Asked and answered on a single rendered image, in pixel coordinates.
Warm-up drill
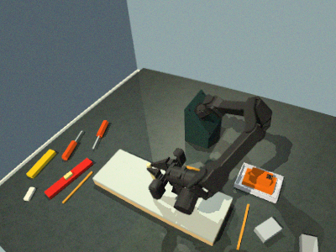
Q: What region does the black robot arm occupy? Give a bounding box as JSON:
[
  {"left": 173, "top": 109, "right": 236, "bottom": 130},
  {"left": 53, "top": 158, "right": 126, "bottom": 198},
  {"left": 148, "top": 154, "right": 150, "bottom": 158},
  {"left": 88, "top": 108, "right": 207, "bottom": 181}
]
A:
[{"left": 171, "top": 94, "right": 272, "bottom": 215}]

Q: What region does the yellow rectangular bar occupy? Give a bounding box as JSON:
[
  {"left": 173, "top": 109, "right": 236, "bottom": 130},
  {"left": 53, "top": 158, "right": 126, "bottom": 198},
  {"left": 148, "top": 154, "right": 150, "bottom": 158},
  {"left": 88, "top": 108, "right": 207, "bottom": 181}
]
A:
[{"left": 26, "top": 150, "right": 55, "bottom": 179}]

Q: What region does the small white block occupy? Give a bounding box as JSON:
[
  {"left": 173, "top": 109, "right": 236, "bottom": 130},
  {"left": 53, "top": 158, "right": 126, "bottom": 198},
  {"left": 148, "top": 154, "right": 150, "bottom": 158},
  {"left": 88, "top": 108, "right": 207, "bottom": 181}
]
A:
[{"left": 24, "top": 187, "right": 35, "bottom": 201}]

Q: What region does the orange-handled screwdriver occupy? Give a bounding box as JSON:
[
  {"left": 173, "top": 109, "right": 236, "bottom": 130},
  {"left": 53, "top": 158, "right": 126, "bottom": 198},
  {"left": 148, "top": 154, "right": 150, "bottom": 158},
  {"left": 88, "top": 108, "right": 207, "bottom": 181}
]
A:
[
  {"left": 93, "top": 120, "right": 108, "bottom": 149},
  {"left": 62, "top": 135, "right": 80, "bottom": 160}
]

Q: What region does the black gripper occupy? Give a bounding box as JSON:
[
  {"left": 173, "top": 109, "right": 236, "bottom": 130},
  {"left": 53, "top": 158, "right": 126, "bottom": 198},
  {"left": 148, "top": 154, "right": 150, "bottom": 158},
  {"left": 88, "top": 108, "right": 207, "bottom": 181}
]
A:
[{"left": 146, "top": 148, "right": 189, "bottom": 200}]

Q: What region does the white shallow rectangular tray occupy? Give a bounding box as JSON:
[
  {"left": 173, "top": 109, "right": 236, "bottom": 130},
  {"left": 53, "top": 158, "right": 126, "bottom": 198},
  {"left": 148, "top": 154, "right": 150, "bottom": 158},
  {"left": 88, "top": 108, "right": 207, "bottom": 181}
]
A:
[{"left": 234, "top": 163, "right": 283, "bottom": 203}]

